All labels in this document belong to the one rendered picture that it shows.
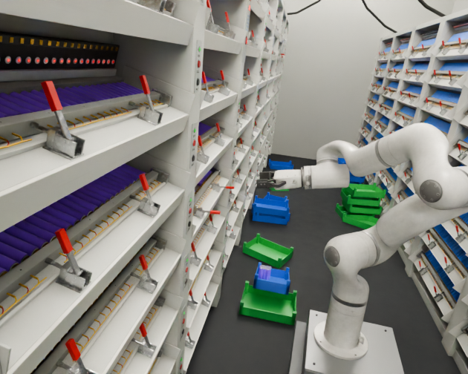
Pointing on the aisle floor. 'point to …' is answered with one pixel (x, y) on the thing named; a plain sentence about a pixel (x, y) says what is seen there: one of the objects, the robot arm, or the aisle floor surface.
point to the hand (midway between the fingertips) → (260, 179)
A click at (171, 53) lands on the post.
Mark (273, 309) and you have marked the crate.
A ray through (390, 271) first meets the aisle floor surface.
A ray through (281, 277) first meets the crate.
